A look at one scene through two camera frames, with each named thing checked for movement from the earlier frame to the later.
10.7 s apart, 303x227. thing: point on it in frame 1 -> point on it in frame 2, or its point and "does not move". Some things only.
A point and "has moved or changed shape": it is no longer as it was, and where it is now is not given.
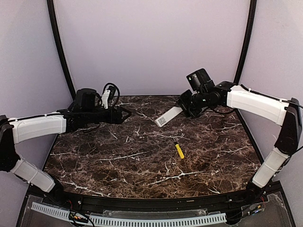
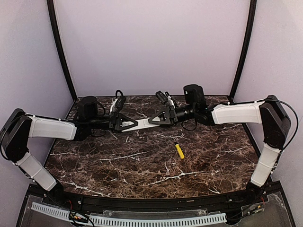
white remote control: x=168 y=116 has moved or changed shape
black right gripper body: x=188 y=104 -> x=173 y=114
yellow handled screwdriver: x=179 y=150 does not move
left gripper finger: x=122 y=114 -> x=124 y=123
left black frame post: x=53 y=22 does not move
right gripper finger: x=184 y=100 -> x=162 y=117
